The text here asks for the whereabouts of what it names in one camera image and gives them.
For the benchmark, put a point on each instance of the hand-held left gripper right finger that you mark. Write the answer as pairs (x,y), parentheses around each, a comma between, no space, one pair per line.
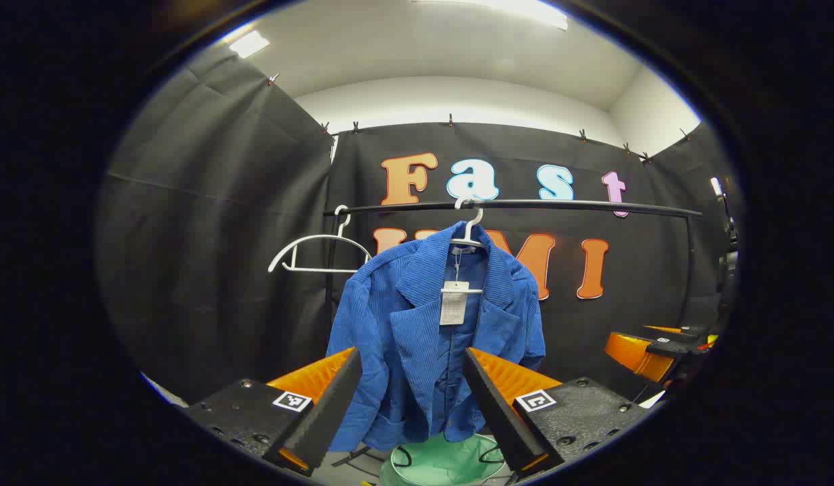
(498,412)

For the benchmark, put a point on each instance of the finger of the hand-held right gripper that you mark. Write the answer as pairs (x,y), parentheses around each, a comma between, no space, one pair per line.
(636,358)
(683,331)

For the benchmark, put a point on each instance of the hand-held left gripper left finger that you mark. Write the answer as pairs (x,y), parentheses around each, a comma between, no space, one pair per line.
(325,412)

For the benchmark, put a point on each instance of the green laundry hamper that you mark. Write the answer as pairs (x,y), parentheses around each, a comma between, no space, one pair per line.
(444,462)

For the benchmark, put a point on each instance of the white plastic hanger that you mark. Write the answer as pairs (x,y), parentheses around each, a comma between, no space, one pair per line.
(322,270)
(472,231)

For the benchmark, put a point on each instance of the black clothes rack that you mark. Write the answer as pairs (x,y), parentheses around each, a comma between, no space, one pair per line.
(558,204)

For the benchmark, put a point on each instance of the white paper garment tag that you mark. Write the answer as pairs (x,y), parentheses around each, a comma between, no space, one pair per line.
(453,307)

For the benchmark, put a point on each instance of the black backdrop cloth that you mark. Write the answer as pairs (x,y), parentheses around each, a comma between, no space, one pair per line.
(207,236)

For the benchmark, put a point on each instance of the row of small black clips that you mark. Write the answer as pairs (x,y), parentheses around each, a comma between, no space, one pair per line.
(450,121)

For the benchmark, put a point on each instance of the long ceiling light panel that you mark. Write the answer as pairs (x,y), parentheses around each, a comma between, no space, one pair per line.
(518,10)

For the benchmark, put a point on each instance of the small ceiling light panel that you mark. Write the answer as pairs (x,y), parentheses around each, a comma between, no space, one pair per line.
(249,44)

